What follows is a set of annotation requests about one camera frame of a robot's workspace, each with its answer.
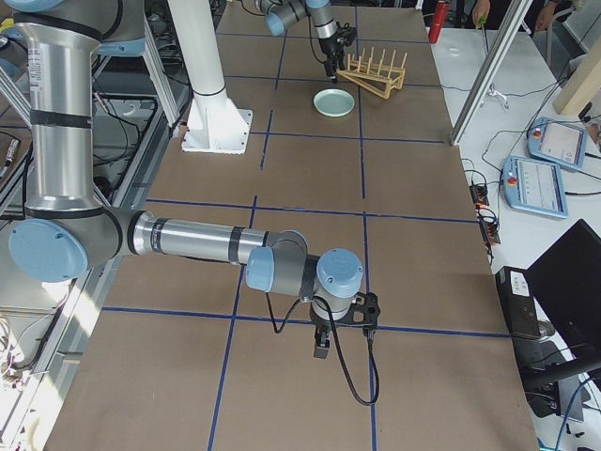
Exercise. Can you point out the blue teach pendant far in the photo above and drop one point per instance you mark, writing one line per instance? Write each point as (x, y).
(557, 142)

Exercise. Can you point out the red cylinder tube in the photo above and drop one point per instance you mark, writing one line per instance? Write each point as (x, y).
(438, 21)

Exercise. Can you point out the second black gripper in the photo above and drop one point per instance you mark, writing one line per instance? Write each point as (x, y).
(321, 325)

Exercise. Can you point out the blue teach pendant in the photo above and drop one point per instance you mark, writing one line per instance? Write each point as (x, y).
(535, 186)
(557, 142)

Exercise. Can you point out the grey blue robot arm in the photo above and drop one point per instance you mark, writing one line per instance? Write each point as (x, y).
(280, 16)

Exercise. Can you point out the wooden dish rack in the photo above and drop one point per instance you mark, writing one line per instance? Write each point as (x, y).
(380, 74)

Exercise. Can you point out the light green ceramic plate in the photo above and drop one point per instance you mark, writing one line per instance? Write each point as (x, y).
(333, 102)

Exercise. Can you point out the black cable connector block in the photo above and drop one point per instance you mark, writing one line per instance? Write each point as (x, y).
(478, 193)

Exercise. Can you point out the black monitor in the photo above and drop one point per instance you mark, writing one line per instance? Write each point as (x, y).
(565, 281)

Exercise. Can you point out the aluminium frame post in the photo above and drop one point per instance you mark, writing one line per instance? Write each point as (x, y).
(512, 20)

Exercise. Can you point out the metal reacher grabber tool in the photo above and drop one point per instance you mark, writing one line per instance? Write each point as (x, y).
(492, 91)

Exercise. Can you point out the blue teach pendant near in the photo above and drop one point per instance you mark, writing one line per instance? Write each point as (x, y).
(535, 186)

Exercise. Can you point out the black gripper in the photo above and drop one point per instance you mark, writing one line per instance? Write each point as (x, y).
(330, 48)

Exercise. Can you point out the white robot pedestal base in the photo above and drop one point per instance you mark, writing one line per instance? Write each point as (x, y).
(215, 124)

